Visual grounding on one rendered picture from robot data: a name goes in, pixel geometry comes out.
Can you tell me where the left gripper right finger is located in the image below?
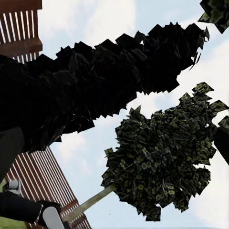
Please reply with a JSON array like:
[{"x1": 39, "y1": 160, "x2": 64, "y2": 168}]
[{"x1": 214, "y1": 127, "x2": 229, "y2": 165}]

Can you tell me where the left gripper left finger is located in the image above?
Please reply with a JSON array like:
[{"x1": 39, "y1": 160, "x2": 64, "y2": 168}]
[{"x1": 0, "y1": 127, "x2": 25, "y2": 184}]

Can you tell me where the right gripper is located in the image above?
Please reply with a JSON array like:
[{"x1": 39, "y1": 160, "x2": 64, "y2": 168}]
[{"x1": 0, "y1": 190, "x2": 30, "y2": 221}]

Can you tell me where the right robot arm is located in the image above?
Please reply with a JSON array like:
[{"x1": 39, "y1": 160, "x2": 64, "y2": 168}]
[{"x1": 0, "y1": 180, "x2": 71, "y2": 229}]

